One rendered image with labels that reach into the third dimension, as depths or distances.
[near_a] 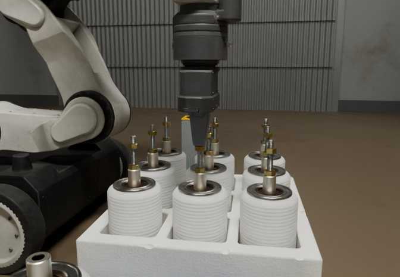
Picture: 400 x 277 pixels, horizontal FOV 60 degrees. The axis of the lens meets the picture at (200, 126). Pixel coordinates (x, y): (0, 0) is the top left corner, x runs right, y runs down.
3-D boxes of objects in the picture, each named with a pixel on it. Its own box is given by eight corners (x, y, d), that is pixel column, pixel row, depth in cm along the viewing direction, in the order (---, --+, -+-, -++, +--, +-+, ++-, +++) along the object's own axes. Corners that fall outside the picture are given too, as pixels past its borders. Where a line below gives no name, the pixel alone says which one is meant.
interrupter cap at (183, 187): (171, 195, 57) (171, 191, 57) (186, 181, 65) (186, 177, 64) (215, 200, 55) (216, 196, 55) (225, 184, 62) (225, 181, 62)
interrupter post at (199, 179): (191, 191, 59) (191, 173, 59) (195, 187, 61) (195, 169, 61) (205, 193, 58) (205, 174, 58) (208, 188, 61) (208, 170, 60)
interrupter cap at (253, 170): (259, 165, 75) (259, 162, 75) (291, 171, 70) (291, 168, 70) (240, 173, 69) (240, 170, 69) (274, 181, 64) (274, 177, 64)
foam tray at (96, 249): (81, 336, 60) (75, 239, 56) (148, 231, 98) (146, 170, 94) (316, 365, 54) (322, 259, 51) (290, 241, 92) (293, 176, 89)
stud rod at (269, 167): (273, 184, 57) (274, 140, 56) (267, 184, 57) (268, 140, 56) (271, 183, 58) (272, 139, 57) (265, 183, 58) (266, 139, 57)
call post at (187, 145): (181, 223, 102) (180, 120, 97) (186, 214, 109) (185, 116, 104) (205, 225, 101) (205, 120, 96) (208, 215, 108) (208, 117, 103)
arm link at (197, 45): (181, 103, 64) (180, 37, 62) (233, 104, 63) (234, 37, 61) (163, 112, 52) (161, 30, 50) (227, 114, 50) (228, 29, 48)
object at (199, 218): (165, 294, 60) (163, 195, 57) (183, 264, 69) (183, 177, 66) (219, 305, 57) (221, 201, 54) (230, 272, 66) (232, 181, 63)
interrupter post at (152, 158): (145, 168, 72) (145, 153, 72) (149, 165, 75) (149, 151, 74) (156, 169, 72) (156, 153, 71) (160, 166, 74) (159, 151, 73)
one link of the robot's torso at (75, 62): (77, 155, 91) (-20, 2, 89) (106, 141, 108) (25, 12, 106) (122, 127, 87) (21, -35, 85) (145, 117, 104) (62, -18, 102)
